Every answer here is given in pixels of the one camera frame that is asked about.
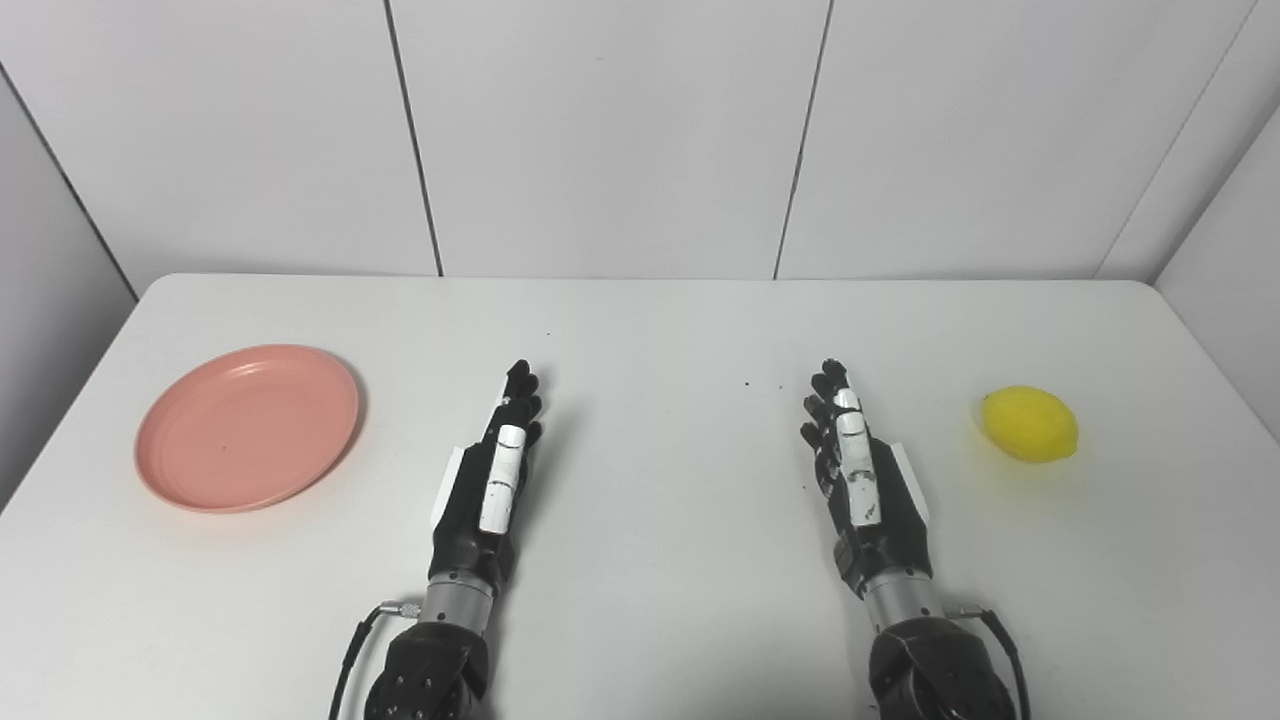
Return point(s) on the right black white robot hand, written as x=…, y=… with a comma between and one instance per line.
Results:
x=872, y=500

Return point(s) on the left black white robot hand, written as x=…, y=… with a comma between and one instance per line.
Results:
x=478, y=500

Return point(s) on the yellow lemon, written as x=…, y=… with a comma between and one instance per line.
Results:
x=1029, y=423

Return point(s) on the pink plate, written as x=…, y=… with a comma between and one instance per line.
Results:
x=247, y=428

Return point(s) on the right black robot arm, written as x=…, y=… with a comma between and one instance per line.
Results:
x=925, y=655

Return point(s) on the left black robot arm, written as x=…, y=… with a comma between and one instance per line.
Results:
x=440, y=650

